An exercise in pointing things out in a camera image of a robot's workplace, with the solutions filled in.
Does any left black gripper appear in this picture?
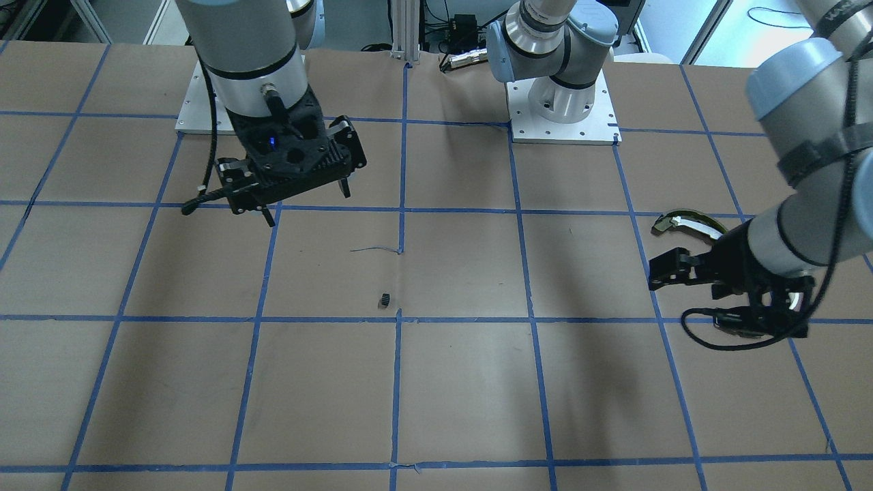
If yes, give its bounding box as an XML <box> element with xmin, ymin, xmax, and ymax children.
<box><xmin>648</xmin><ymin>222</ymin><xmax>816</xmax><ymax>338</ymax></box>

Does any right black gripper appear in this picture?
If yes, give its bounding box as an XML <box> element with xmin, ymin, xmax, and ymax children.
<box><xmin>218</xmin><ymin>88</ymin><xmax>367</xmax><ymax>228</ymax></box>

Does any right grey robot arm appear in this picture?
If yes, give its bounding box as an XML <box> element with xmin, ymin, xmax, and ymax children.
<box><xmin>177</xmin><ymin>1</ymin><xmax>367</xmax><ymax>226</ymax></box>

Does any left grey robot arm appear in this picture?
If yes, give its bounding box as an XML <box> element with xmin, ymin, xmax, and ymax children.
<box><xmin>648</xmin><ymin>1</ymin><xmax>872</xmax><ymax>351</ymax></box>

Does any olive curved brake shoe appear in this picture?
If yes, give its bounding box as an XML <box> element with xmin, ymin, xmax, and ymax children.
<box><xmin>651</xmin><ymin>208</ymin><xmax>728</xmax><ymax>246</ymax></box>

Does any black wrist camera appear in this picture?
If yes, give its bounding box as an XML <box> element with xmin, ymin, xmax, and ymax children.
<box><xmin>712</xmin><ymin>306</ymin><xmax>772</xmax><ymax>339</ymax></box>

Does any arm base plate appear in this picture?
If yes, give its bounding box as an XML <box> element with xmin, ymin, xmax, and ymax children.
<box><xmin>505</xmin><ymin>72</ymin><xmax>623</xmax><ymax>145</ymax></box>
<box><xmin>175</xmin><ymin>61</ymin><xmax>236</xmax><ymax>136</ymax></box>

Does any aluminium frame post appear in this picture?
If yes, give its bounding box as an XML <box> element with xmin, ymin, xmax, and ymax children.
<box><xmin>389</xmin><ymin>0</ymin><xmax>424</xmax><ymax>66</ymax></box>

